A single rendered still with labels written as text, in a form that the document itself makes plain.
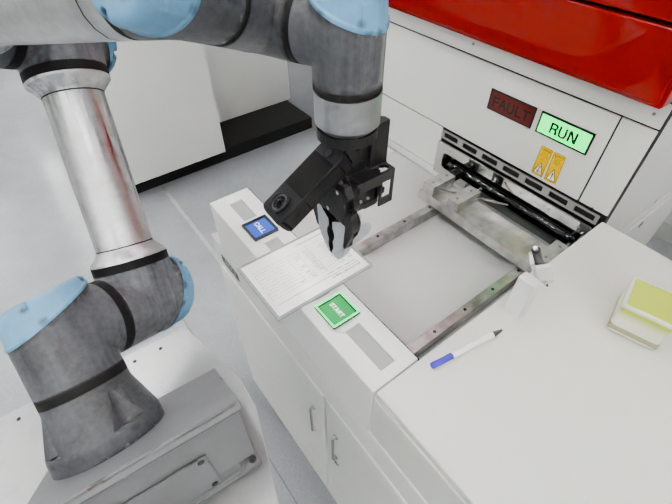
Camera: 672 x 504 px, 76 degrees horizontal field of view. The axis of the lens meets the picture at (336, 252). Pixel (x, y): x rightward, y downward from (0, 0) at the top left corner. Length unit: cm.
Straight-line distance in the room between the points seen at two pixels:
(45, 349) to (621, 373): 80
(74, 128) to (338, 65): 43
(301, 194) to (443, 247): 62
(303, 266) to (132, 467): 42
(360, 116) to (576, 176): 66
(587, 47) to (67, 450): 98
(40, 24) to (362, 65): 30
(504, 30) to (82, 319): 88
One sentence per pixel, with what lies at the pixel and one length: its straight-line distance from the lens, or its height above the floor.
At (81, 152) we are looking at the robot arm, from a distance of 73.
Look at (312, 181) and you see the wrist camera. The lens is 50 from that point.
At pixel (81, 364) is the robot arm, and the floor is 106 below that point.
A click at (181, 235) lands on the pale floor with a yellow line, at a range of 240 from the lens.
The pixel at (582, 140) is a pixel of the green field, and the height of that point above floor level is 110.
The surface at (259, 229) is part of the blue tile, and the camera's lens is 88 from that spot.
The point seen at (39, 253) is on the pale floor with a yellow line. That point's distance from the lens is 263.
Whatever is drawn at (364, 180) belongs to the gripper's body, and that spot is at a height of 125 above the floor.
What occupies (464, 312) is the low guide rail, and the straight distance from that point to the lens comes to 91.
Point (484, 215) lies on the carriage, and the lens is 109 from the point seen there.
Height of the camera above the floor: 156
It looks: 46 degrees down
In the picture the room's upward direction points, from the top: straight up
